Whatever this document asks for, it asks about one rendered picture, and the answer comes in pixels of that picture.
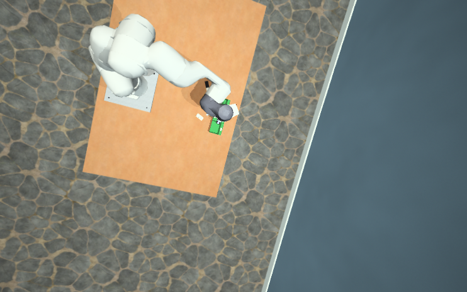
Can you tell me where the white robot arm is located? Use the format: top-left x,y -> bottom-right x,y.
89,14 -> 239,121

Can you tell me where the green three-compartment bin rack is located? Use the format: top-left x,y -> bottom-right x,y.
210,99 -> 230,135

